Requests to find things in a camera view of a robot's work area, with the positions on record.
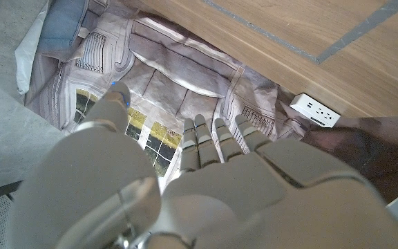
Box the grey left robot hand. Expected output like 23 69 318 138
7 81 398 249

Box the white power strip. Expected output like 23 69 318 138
289 93 341 129

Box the grey tape outline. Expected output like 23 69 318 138
204 0 398 65

